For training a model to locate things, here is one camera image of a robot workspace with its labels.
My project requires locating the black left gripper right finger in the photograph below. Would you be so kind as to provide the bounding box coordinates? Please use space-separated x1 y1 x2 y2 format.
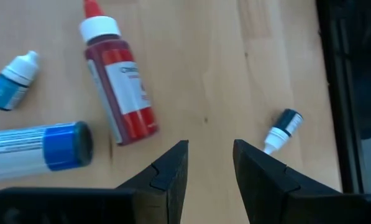
233 139 371 224

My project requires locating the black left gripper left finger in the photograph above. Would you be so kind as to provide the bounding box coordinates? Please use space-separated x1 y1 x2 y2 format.
0 139 190 224

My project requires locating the small teal food coloring bottle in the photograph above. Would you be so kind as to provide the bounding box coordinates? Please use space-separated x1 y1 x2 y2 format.
262 108 305 156

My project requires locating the large blue food coloring bottle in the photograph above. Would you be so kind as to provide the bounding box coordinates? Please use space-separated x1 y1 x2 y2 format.
0 120 94 184

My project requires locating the large red food coloring bottle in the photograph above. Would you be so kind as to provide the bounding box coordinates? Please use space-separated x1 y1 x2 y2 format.
78 0 160 146

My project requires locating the small blue food coloring bottle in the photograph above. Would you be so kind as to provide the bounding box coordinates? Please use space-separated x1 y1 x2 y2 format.
0 50 40 112

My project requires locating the black aluminium table frame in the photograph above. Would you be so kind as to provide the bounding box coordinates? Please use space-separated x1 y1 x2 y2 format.
314 0 371 195

